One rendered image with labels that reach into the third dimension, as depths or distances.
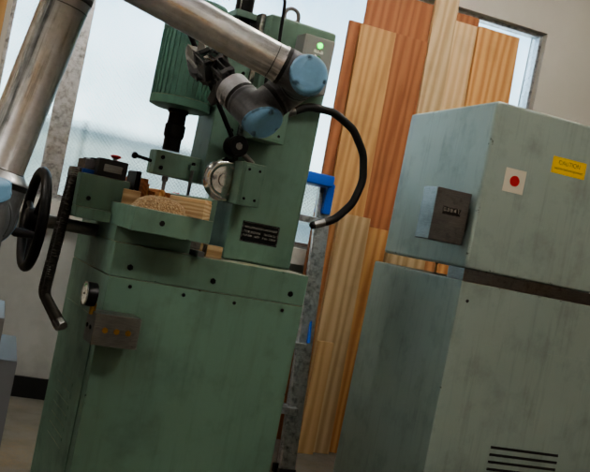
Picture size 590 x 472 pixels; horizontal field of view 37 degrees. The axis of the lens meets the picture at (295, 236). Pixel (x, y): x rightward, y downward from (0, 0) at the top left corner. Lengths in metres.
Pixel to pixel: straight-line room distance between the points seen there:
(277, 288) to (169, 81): 0.66
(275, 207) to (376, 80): 1.62
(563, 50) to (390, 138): 1.11
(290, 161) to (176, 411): 0.79
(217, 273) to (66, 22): 0.78
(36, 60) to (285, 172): 0.84
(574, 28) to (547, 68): 0.26
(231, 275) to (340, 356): 1.52
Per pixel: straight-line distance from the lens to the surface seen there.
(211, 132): 2.55
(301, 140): 2.61
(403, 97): 4.17
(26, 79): 2.10
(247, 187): 2.44
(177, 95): 2.51
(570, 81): 4.76
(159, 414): 2.44
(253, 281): 2.46
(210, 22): 2.00
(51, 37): 2.11
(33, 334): 3.93
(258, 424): 2.56
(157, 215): 2.22
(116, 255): 2.32
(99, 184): 2.42
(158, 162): 2.53
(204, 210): 2.20
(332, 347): 3.80
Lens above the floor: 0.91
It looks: level
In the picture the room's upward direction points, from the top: 11 degrees clockwise
